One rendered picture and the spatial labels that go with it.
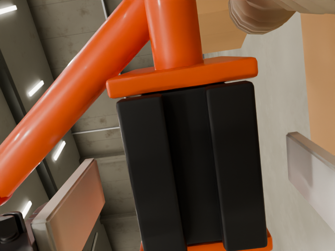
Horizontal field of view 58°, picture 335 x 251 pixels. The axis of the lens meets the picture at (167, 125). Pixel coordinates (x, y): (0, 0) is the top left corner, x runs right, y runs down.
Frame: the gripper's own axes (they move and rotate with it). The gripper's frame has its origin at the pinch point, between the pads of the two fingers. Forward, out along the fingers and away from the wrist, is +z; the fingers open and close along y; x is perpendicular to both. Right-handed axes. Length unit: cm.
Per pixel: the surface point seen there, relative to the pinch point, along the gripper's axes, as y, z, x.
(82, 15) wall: -334, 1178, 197
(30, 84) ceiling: -520, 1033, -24
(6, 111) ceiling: -520, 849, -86
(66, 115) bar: -5.9, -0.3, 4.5
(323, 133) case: 12.9, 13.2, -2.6
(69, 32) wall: -401, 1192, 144
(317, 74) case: 12.9, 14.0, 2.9
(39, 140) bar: -7.5, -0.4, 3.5
